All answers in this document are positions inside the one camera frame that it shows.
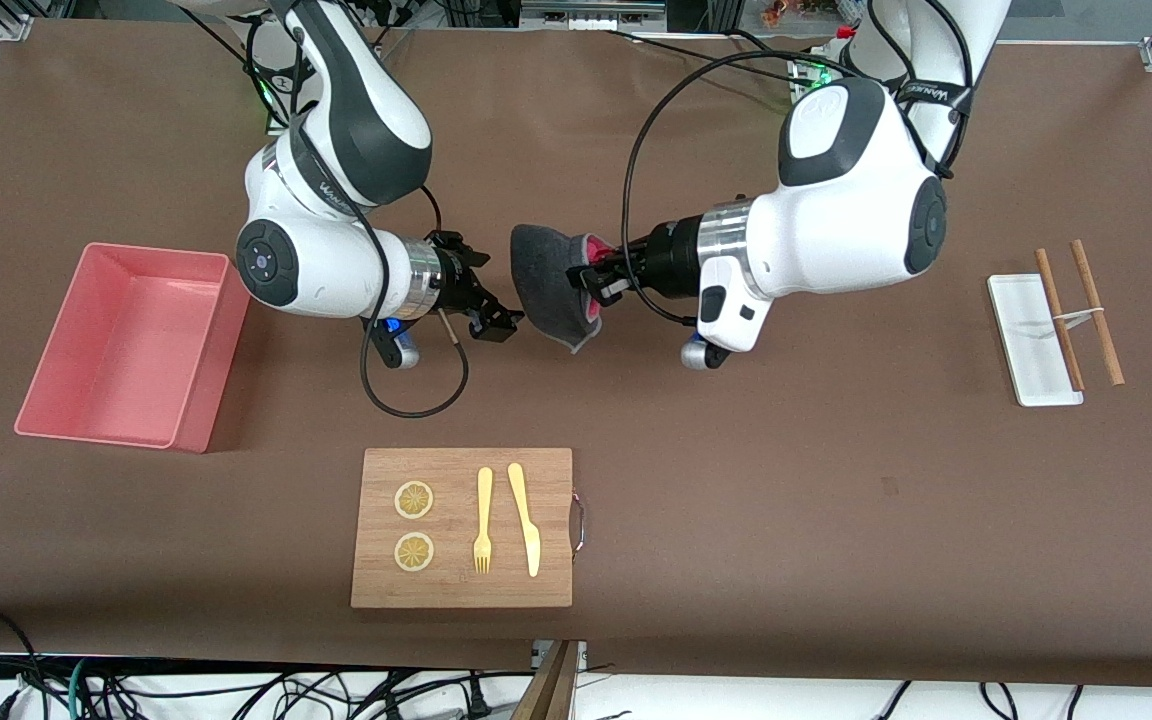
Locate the teal floor cable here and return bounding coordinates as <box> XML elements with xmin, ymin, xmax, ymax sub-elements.
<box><xmin>64</xmin><ymin>657</ymin><xmax>95</xmax><ymax>720</ymax></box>

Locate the white rectangular tray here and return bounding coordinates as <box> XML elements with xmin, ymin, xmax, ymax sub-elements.
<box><xmin>986</xmin><ymin>273</ymin><xmax>1085</xmax><ymax>408</ymax></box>

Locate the white power strip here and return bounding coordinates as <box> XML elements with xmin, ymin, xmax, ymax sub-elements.
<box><xmin>521</xmin><ymin>0</ymin><xmax>668</xmax><ymax>32</ymax></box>

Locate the wooden cutting board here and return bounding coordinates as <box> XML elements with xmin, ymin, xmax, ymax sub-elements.
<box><xmin>350</xmin><ymin>447</ymin><xmax>588</xmax><ymax>610</ymax></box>

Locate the black left base cable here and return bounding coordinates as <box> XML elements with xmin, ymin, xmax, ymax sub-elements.
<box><xmin>601</xmin><ymin>28</ymin><xmax>827</xmax><ymax>81</ymax></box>

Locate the yellow plastic knife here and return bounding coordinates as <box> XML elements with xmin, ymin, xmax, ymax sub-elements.
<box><xmin>507</xmin><ymin>462</ymin><xmax>542</xmax><ymax>579</ymax></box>

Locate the pink plastic bin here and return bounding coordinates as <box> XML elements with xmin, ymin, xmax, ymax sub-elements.
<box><xmin>14</xmin><ymin>242</ymin><xmax>254</xmax><ymax>455</ymax></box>

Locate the yellow plastic fork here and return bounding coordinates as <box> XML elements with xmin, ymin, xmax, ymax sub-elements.
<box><xmin>473</xmin><ymin>467</ymin><xmax>494</xmax><ymax>575</ymax></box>

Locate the grey and pink cloth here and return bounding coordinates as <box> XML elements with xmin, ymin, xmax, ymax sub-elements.
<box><xmin>509</xmin><ymin>224</ymin><xmax>606</xmax><ymax>356</ymax></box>

